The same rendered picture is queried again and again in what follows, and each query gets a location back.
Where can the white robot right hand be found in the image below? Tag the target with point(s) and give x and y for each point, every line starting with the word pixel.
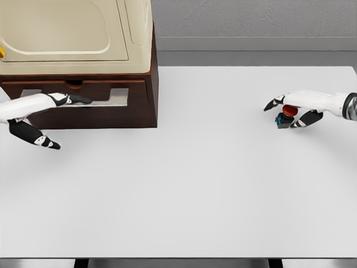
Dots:
pixel 309 99

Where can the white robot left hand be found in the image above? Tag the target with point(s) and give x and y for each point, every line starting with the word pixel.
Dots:
pixel 30 104

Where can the red button black switch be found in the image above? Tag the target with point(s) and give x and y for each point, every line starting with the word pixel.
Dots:
pixel 288 111

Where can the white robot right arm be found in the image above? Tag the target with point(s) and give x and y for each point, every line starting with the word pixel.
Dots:
pixel 347 104

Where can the brown wooden cabinet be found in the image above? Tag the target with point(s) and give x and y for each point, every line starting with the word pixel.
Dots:
pixel 152 92

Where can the beige appliance housing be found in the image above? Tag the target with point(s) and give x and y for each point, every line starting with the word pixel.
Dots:
pixel 69 30

